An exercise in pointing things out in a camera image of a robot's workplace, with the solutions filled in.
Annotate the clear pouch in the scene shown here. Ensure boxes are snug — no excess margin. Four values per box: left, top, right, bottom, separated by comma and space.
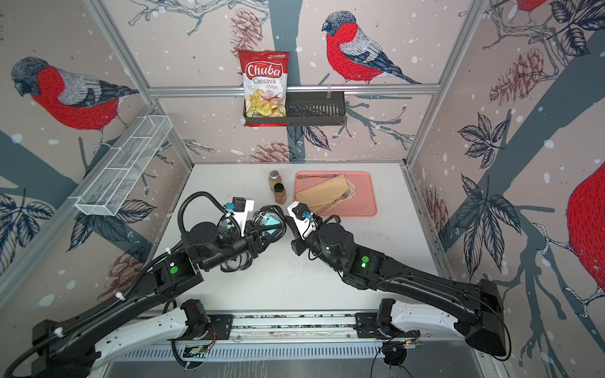
220, 250, 254, 273
252, 205, 287, 247

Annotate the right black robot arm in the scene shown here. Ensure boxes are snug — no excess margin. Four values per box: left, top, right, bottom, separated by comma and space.
287, 220, 510, 361

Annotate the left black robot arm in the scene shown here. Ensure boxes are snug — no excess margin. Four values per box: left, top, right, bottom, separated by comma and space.
4, 192, 285, 377

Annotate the orange pepper spice jar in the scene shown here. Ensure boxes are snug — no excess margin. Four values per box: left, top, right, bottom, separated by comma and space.
274, 183, 287, 205

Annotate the shichimi spice jar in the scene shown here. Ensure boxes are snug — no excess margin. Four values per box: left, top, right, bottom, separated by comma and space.
269, 170, 282, 192

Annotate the yellow folded napkin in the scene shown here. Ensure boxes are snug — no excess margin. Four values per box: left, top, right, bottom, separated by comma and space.
295, 174, 357, 215

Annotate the pink tray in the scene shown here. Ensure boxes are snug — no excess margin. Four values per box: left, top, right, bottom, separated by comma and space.
294, 171, 377, 217

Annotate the Chuba cassava chips bag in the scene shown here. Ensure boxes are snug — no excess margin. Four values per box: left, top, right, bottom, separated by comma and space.
238, 49, 290, 127

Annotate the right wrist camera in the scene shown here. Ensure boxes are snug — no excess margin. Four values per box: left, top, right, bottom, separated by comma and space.
286, 201, 321, 240

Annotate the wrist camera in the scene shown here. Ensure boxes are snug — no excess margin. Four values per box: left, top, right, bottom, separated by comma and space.
286, 201, 321, 240
225, 197, 255, 237

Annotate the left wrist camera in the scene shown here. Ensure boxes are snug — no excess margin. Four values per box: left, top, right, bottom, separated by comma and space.
225, 197, 255, 237

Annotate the pink handled spoon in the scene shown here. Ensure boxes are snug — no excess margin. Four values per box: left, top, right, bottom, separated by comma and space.
296, 174, 340, 180

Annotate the pink handled fork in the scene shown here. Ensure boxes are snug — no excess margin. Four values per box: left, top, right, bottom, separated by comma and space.
318, 189, 355, 214

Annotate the black wall basket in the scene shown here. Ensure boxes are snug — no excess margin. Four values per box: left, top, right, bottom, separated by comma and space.
244, 91, 346, 127

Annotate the white wire mesh shelf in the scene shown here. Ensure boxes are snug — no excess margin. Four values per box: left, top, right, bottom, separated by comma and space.
75, 115, 173, 216

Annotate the aluminium frame rail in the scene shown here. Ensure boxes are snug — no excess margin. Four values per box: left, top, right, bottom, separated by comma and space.
147, 83, 441, 99

